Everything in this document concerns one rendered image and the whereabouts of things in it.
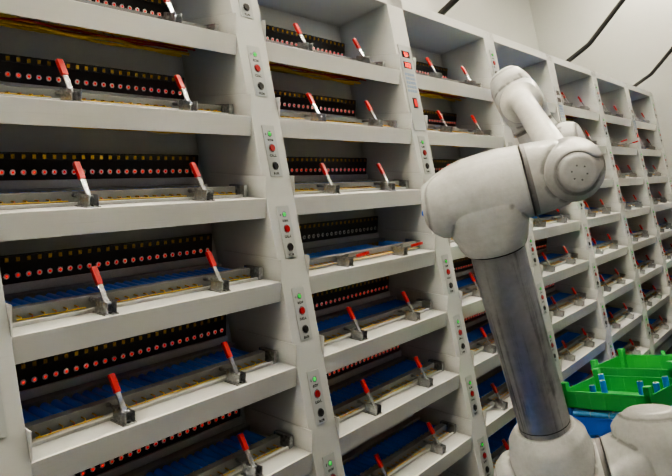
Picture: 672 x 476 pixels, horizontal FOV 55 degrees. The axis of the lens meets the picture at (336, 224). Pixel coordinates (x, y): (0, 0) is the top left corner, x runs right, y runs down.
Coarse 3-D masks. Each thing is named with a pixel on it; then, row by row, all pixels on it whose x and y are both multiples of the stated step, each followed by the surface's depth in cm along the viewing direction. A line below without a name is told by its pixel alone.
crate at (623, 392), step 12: (600, 372) 221; (564, 384) 210; (576, 384) 216; (588, 384) 219; (612, 384) 218; (624, 384) 214; (636, 384) 211; (648, 384) 208; (660, 384) 205; (564, 396) 211; (576, 396) 207; (588, 396) 203; (600, 396) 200; (612, 396) 197; (624, 396) 194; (636, 396) 190; (648, 396) 187; (660, 396) 190; (588, 408) 204; (600, 408) 200; (612, 408) 197; (624, 408) 194
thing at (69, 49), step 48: (0, 48) 127; (48, 48) 135; (96, 48) 144; (336, 96) 211; (0, 144) 124; (48, 144) 131; (96, 144) 140; (144, 144) 149; (192, 144) 161; (288, 144) 188; (336, 144) 206; (48, 240) 128; (96, 240) 136; (144, 240) 145
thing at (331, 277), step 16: (320, 240) 188; (336, 240) 193; (352, 240) 200; (400, 240) 209; (416, 240) 204; (432, 240) 202; (384, 256) 187; (400, 256) 188; (416, 256) 193; (432, 256) 201; (320, 272) 160; (336, 272) 163; (352, 272) 168; (368, 272) 174; (384, 272) 180; (400, 272) 187; (320, 288) 159
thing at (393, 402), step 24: (360, 360) 191; (384, 360) 201; (408, 360) 205; (432, 360) 203; (456, 360) 200; (336, 384) 181; (360, 384) 183; (384, 384) 182; (408, 384) 189; (432, 384) 188; (456, 384) 199; (336, 408) 164; (360, 408) 171; (384, 408) 171; (408, 408) 177; (360, 432) 159
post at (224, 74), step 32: (192, 0) 159; (224, 0) 152; (256, 0) 158; (256, 32) 156; (192, 64) 161; (224, 64) 154; (192, 96) 161; (256, 96) 152; (256, 128) 150; (224, 160) 156; (256, 160) 149; (288, 192) 154; (224, 224) 157; (256, 224) 151; (288, 288) 148; (256, 320) 153; (288, 320) 147; (320, 352) 153; (288, 416) 149; (320, 448) 147
